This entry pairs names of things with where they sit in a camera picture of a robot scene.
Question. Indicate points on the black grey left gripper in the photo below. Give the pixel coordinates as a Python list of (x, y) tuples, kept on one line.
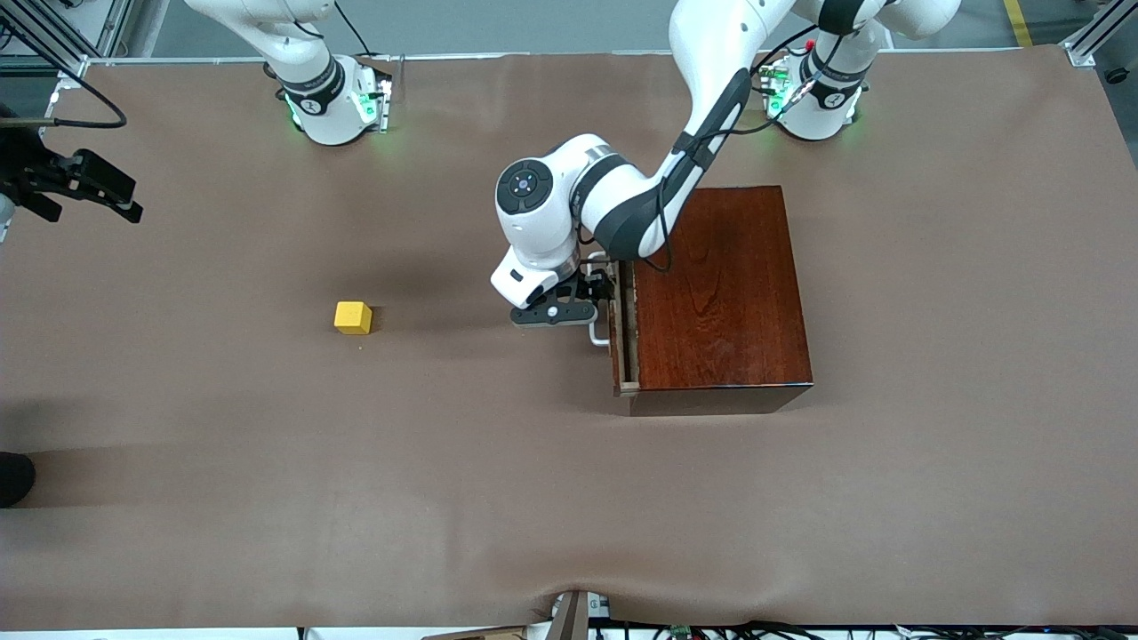
[(594, 286)]

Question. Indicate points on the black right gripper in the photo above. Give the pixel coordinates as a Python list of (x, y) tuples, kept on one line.
[(27, 172)]

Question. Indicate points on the yellow wooden cube block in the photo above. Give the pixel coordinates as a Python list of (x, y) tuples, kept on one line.
[(352, 317)]

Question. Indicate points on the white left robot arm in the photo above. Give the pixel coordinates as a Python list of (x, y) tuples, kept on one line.
[(711, 36)]

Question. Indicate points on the dark red wooden cabinet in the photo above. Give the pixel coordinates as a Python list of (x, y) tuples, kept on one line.
[(720, 293)]

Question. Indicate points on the black round foam object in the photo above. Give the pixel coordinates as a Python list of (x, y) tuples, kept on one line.
[(13, 480)]

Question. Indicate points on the brown table cover sheet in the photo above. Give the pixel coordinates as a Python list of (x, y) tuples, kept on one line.
[(267, 462)]

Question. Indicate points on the small white box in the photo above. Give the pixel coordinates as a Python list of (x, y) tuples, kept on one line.
[(599, 609)]

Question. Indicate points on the tan wooden board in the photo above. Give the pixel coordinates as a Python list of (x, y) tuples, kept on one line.
[(480, 634)]

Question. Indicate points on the black round knob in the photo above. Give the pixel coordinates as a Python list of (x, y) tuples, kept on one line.
[(1117, 76)]

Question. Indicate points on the aluminium frame profile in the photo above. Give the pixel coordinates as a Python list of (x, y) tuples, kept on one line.
[(116, 22), (44, 31), (1098, 31)]

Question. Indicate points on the grey camera stand post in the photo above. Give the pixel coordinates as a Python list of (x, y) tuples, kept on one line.
[(569, 618)]

